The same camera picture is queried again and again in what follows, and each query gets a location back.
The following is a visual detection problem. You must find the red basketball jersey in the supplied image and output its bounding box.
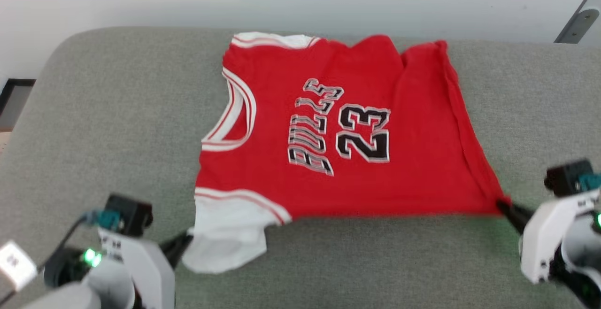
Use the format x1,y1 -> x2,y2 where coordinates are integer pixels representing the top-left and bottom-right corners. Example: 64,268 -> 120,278
182,32 -> 512,274

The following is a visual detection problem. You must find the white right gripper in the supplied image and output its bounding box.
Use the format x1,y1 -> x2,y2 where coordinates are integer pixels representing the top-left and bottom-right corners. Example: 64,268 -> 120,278
497,189 -> 601,284

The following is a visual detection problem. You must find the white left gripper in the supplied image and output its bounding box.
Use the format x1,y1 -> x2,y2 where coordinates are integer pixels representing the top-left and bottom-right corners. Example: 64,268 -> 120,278
96,227 -> 194,309

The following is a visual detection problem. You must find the white paper tag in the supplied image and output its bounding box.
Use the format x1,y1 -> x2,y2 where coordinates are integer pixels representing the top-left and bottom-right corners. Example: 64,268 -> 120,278
0,241 -> 38,292

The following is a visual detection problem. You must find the grey metal bracket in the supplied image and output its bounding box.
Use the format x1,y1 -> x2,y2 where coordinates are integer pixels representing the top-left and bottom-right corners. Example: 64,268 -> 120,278
554,0 -> 601,44

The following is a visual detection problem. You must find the thin black cable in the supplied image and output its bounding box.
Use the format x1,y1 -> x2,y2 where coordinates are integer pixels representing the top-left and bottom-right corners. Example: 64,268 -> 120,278
0,211 -> 99,306

